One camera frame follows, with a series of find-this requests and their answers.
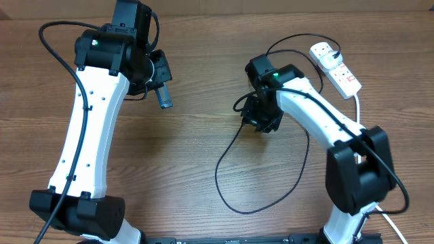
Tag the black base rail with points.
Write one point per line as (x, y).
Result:
(264, 240)

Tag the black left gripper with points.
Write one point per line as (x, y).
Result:
(165, 74)

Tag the white charger plug adapter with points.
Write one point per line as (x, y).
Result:
(330, 61)

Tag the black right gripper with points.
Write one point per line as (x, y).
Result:
(251, 120)

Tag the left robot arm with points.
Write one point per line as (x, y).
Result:
(114, 63)

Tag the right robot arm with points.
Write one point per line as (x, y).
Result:
(359, 166)

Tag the blue Galaxy smartphone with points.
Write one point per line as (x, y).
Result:
(164, 97)

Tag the white power strip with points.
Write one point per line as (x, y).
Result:
(341, 77)

